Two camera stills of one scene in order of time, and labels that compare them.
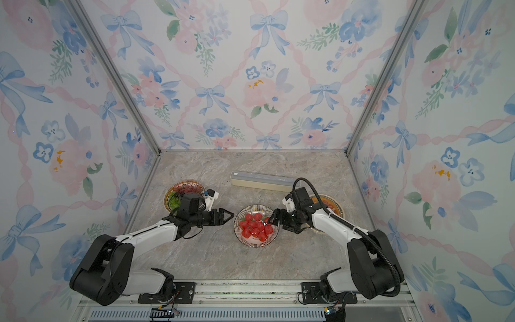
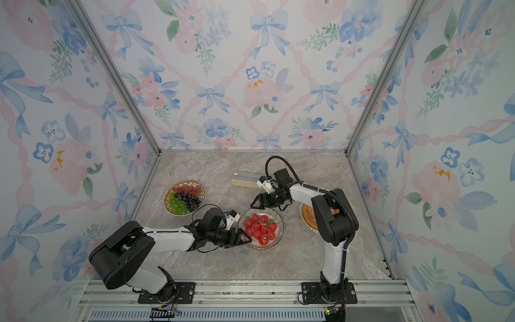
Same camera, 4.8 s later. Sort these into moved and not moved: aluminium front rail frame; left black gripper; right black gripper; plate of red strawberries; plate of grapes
Moved: right black gripper; left black gripper
Not moved: plate of red strawberries; aluminium front rail frame; plate of grapes
